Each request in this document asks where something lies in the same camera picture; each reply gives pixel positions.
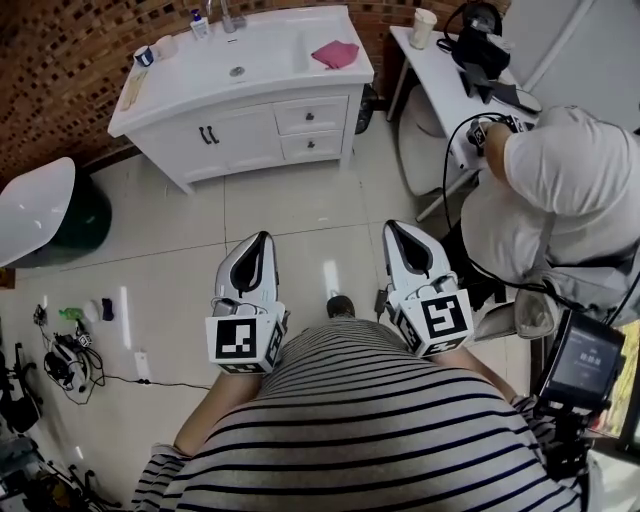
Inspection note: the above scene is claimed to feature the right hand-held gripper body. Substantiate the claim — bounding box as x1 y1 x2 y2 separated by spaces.
382 218 475 359

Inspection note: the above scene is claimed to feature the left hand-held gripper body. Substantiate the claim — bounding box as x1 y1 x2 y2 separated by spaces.
204 230 291 376

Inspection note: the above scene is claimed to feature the white drawer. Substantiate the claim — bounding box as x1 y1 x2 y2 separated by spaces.
279 130 346 162
273 94 350 137

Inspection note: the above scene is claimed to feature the person's left forearm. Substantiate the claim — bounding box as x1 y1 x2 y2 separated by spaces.
172 367 264 457

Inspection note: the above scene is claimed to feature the person's right forearm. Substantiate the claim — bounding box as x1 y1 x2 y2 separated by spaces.
439 344 516 404

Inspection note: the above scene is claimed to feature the person's shoe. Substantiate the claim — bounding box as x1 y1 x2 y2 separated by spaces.
325 294 356 319

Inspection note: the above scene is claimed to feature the grey bag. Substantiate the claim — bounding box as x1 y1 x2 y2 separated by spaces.
474 287 561 344

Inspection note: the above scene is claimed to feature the black handheld device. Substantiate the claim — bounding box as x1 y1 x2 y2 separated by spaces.
467 113 536 149

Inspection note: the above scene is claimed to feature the black screen device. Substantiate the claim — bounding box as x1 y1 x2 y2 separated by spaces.
537 309 627 416

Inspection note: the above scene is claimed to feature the black mesh waste bin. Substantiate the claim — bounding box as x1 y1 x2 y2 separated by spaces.
354 83 386 135

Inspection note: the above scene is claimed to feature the striped shirt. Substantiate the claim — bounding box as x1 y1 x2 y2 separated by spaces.
130 319 596 512

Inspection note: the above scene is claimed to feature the dark green bucket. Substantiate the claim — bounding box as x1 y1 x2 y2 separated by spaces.
49 172 112 251

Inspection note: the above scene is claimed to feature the black tablet stand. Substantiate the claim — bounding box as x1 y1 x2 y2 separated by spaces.
462 64 519 106

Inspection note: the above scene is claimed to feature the white table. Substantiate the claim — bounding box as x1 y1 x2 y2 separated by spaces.
387 24 541 224

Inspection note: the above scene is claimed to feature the black device on desk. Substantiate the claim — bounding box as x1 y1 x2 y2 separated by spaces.
437 2 512 81

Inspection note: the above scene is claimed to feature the pink cloth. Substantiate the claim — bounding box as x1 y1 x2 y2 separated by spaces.
310 40 361 71

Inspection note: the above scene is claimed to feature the cream paper cup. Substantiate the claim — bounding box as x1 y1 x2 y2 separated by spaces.
409 7 439 50

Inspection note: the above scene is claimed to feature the beige brush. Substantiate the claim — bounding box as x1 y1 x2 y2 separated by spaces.
122 69 149 112

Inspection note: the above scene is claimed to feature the white vanity cabinet with sink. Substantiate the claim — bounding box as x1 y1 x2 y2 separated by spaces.
107 5 375 196

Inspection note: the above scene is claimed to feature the black folded equipment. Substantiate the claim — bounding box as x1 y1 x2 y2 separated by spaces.
0 434 121 512

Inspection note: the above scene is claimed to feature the white lotion bottle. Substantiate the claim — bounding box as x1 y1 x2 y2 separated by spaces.
188 8 210 41

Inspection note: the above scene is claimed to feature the chrome faucet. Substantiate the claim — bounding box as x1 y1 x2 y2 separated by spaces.
205 0 247 34

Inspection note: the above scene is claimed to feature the long black cable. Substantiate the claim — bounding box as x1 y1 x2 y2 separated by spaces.
442 113 506 241

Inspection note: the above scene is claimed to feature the thin black floor cable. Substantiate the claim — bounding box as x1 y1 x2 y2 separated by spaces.
102 374 211 391

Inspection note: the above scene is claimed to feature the spare gripper with cables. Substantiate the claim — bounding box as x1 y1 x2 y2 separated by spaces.
43 329 106 405

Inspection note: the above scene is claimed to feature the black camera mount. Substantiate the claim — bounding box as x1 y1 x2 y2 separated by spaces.
532 399 609 484

